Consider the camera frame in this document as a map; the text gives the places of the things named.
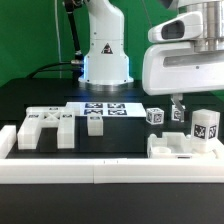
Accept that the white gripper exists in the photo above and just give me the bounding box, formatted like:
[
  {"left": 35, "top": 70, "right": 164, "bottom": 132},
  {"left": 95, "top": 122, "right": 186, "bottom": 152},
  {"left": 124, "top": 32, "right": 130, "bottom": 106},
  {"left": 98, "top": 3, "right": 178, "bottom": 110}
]
[{"left": 142, "top": 11, "right": 224, "bottom": 122}]

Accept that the white chair seat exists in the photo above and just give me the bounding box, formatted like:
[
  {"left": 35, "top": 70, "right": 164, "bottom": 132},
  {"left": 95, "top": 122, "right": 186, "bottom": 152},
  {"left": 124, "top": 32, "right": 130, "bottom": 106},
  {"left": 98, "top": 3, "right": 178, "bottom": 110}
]
[{"left": 147, "top": 132, "right": 224, "bottom": 160}]

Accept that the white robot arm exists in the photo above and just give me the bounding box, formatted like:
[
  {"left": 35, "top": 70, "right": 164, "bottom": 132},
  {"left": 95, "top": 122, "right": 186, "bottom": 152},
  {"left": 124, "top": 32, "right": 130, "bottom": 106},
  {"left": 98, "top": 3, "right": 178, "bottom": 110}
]
[{"left": 79, "top": 0, "right": 224, "bottom": 108}]

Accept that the white tagged cube far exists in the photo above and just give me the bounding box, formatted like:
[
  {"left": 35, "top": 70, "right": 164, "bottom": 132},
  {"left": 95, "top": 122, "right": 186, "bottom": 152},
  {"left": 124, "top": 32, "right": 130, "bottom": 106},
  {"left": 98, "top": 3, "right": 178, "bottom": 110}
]
[{"left": 171, "top": 105, "right": 185, "bottom": 122}]

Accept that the white tagged cube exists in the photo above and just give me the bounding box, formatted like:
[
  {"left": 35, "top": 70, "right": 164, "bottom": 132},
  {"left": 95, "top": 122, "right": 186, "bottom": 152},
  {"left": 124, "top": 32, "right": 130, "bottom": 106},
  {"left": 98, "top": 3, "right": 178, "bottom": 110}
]
[
  {"left": 171, "top": 105, "right": 185, "bottom": 122},
  {"left": 146, "top": 108, "right": 164, "bottom": 125}
]

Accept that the white tagged cube near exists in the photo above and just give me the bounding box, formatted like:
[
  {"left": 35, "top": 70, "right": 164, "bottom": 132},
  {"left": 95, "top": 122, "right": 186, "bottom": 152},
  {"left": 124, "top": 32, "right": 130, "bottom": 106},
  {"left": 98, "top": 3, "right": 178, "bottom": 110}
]
[{"left": 146, "top": 108, "right": 164, "bottom": 125}]

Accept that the white marker sheet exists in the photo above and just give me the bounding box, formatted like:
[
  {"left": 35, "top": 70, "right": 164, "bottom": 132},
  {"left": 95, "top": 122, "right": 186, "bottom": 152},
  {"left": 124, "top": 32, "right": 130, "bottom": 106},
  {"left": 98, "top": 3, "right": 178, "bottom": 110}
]
[{"left": 66, "top": 102, "right": 146, "bottom": 117}]

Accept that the white U-shaped fence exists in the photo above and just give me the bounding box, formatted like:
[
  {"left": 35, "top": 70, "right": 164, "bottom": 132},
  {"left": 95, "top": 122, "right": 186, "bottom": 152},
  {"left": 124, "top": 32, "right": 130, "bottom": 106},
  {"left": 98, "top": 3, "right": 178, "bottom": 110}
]
[{"left": 0, "top": 125, "right": 224, "bottom": 184}]

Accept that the black cable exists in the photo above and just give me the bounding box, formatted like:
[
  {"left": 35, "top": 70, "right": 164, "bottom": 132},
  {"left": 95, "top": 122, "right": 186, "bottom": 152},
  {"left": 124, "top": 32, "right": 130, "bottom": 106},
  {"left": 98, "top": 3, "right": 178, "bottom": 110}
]
[{"left": 26, "top": 61, "right": 84, "bottom": 80}]

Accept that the white chair back frame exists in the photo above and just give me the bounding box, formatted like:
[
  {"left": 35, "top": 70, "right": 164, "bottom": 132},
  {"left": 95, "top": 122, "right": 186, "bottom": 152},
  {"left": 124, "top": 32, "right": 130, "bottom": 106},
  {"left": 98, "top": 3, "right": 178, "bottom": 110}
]
[{"left": 17, "top": 106, "right": 75, "bottom": 150}]

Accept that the black camera stand pole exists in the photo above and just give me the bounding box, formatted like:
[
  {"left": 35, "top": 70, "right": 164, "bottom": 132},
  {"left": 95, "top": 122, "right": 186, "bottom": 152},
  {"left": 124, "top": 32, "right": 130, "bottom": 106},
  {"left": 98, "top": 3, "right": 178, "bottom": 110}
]
[{"left": 63, "top": 0, "right": 83, "bottom": 62}]

